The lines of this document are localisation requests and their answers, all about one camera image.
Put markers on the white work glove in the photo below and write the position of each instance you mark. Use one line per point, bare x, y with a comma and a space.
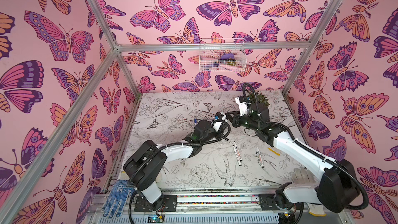
303, 190

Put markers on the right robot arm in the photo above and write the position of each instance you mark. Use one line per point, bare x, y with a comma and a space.
337, 187

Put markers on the blue knit glove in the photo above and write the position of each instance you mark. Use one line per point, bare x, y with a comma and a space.
117, 199

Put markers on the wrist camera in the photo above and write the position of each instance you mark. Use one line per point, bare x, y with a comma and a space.
216, 122
243, 105

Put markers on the white wire basket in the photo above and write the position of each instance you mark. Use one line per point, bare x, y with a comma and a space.
216, 57

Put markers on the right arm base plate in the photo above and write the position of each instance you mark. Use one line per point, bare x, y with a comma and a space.
267, 202

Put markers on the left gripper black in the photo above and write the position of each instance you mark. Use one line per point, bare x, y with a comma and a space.
218, 133

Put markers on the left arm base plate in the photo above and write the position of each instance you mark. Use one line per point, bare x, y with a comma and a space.
166, 203

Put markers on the potted green plant white pot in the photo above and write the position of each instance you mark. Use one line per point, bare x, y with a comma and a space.
260, 98

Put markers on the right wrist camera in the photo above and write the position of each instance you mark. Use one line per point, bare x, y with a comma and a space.
243, 105

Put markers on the green circuit board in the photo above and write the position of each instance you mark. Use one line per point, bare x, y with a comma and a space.
154, 219

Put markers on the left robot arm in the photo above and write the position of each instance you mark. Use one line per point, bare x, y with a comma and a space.
144, 166

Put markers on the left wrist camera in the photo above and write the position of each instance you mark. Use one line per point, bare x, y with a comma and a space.
216, 122

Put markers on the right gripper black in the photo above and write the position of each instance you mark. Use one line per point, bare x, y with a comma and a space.
236, 120

